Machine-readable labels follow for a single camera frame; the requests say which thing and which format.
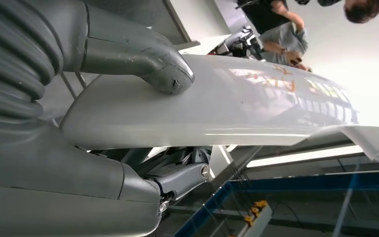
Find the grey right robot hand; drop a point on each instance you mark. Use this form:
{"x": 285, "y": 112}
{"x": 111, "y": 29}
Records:
{"x": 45, "y": 180}

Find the white strip with yellow clips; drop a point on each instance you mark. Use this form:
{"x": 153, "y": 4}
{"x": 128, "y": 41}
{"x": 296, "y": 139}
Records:
{"x": 258, "y": 219}

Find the person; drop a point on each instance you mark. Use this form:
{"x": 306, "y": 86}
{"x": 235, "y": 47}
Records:
{"x": 284, "y": 39}
{"x": 366, "y": 13}

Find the white light bar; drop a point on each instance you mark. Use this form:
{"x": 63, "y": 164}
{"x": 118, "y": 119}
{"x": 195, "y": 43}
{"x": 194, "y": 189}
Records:
{"x": 307, "y": 156}

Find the black machine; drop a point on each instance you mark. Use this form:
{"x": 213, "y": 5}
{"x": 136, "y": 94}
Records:
{"x": 245, "y": 45}

